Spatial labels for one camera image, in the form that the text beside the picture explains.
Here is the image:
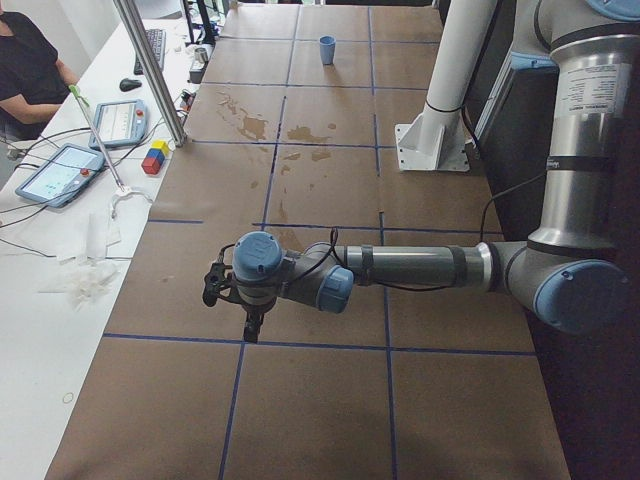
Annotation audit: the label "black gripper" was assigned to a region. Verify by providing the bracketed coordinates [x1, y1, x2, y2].
[242, 299, 275, 343]

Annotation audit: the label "blue plastic cup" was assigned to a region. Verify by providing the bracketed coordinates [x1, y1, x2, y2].
[318, 35, 336, 66]

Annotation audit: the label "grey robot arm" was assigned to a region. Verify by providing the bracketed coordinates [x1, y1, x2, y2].
[210, 1, 639, 342]

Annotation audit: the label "crumpled white tissues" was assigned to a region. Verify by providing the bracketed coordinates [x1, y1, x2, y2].
[37, 212, 120, 310]

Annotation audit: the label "red blue yellow blocks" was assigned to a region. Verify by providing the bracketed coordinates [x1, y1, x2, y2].
[141, 140, 170, 175]

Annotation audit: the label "near teach pendant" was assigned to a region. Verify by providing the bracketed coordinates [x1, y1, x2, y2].
[15, 143, 105, 208]

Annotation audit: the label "teach pendant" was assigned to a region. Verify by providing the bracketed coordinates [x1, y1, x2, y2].
[94, 99, 148, 149]
[15, 143, 105, 208]

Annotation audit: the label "far teach pendant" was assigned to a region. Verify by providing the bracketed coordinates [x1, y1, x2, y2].
[94, 99, 148, 149]

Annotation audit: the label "black computer mouse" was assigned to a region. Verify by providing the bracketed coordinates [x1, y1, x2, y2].
[119, 78, 142, 92]

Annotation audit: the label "small metal cup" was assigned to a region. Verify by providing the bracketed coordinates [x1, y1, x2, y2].
[194, 47, 208, 64]

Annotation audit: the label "reacher grabber stick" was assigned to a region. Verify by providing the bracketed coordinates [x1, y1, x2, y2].
[69, 85, 152, 219]

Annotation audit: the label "black keyboard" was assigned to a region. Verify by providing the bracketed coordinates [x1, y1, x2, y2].
[132, 28, 167, 76]

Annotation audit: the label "person in black shirt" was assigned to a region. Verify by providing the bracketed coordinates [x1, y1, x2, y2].
[1, 10, 79, 141]

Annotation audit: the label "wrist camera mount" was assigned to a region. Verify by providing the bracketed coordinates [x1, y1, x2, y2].
[202, 261, 241, 307]

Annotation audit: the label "white camera mast post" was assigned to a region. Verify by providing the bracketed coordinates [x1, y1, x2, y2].
[395, 0, 498, 172]

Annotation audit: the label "aluminium frame post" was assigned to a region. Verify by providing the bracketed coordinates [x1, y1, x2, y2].
[113, 0, 187, 147]

